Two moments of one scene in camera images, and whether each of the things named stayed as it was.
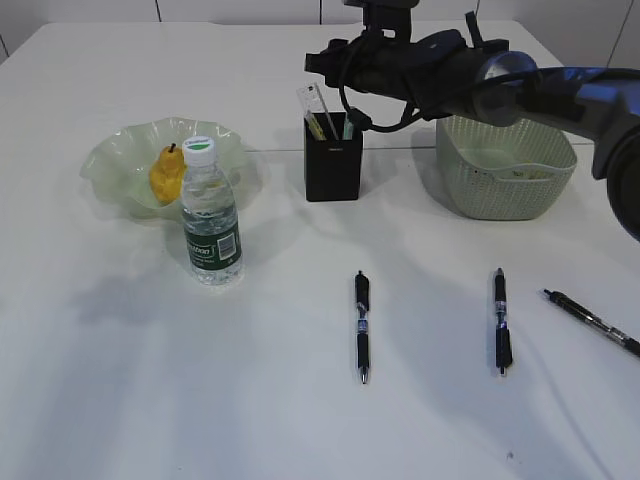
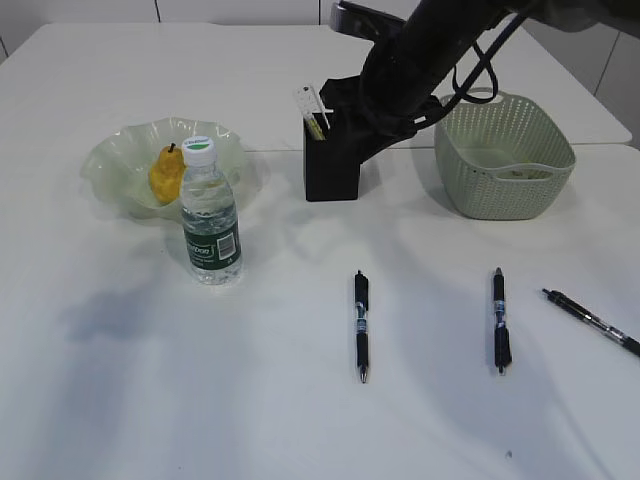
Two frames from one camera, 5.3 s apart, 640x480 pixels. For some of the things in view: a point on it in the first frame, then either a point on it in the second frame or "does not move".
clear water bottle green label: [210, 218] does not move
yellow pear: [166, 174] does not move
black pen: [577, 310] does not move
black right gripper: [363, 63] → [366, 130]
